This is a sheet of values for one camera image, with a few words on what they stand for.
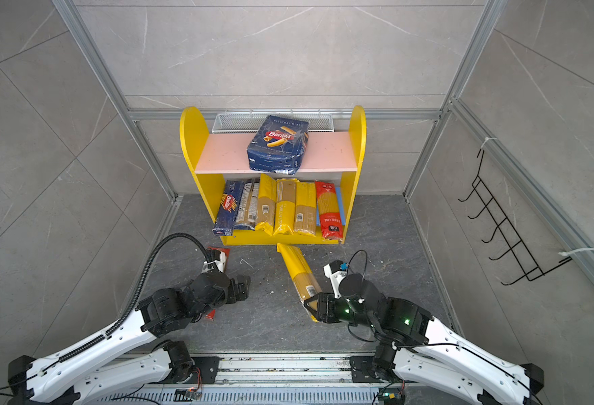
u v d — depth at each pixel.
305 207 0.94
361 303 0.46
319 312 0.58
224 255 0.67
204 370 0.73
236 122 0.93
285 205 0.93
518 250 0.63
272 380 0.73
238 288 0.65
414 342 0.44
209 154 0.77
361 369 0.73
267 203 0.93
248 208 0.92
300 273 0.69
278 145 0.70
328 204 0.95
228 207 0.91
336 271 0.60
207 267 0.61
